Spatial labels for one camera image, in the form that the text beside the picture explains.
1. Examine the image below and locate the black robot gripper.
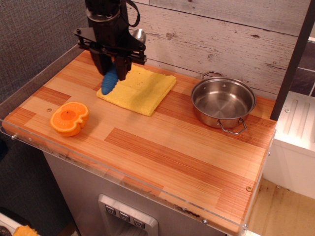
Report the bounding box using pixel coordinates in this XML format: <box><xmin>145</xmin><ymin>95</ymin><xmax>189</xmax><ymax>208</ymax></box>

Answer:
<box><xmin>74</xmin><ymin>13</ymin><xmax>147</xmax><ymax>81</ymax></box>

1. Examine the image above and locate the blue handled metal spoon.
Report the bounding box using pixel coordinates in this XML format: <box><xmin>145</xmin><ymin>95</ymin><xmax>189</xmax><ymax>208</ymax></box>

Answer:
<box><xmin>101</xmin><ymin>29</ymin><xmax>146</xmax><ymax>95</ymax></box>

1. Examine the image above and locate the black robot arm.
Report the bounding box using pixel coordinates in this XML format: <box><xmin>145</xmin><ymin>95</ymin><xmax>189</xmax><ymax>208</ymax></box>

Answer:
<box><xmin>74</xmin><ymin>0</ymin><xmax>146</xmax><ymax>81</ymax></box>

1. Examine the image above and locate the yellow folded cloth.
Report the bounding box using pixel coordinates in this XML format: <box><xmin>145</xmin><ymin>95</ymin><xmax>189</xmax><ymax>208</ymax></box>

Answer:
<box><xmin>96</xmin><ymin>64</ymin><xmax>176</xmax><ymax>116</ymax></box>

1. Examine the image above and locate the orange half toy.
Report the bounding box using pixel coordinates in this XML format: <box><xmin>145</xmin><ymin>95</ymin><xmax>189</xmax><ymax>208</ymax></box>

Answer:
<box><xmin>50</xmin><ymin>102</ymin><xmax>89</xmax><ymax>137</ymax></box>

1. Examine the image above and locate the clear acrylic table guard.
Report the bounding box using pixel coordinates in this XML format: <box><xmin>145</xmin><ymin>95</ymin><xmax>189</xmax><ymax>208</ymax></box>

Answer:
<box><xmin>0</xmin><ymin>46</ymin><xmax>276</xmax><ymax>236</ymax></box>

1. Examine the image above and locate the stainless steel pot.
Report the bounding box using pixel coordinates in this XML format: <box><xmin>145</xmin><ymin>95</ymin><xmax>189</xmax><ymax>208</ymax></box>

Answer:
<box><xmin>191</xmin><ymin>71</ymin><xmax>256</xmax><ymax>135</ymax></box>

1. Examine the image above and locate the grey toy fridge cabinet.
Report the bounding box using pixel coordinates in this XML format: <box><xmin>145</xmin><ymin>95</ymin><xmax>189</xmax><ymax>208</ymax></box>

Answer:
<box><xmin>44</xmin><ymin>153</ymin><xmax>224</xmax><ymax>236</ymax></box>

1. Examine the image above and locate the silver dispenser button panel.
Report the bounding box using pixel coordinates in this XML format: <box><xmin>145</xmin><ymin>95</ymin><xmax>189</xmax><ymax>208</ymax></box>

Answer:
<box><xmin>98</xmin><ymin>194</ymin><xmax>159</xmax><ymax>236</ymax></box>

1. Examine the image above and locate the yellow object bottom left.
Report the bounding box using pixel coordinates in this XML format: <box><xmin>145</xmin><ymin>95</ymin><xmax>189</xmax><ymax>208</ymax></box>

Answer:
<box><xmin>13</xmin><ymin>225</ymin><xmax>39</xmax><ymax>236</ymax></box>

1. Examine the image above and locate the white toy sink counter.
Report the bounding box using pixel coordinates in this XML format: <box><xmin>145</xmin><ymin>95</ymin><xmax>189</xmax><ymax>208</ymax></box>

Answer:
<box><xmin>263</xmin><ymin>92</ymin><xmax>315</xmax><ymax>198</ymax></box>

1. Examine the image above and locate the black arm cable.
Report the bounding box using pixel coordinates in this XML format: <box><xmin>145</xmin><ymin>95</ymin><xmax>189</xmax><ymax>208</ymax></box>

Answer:
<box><xmin>120</xmin><ymin>0</ymin><xmax>141</xmax><ymax>28</ymax></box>

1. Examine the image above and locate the dark vertical post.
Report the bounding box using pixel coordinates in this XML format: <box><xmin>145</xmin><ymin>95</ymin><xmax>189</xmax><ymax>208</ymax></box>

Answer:
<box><xmin>270</xmin><ymin>0</ymin><xmax>315</xmax><ymax>121</ymax></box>

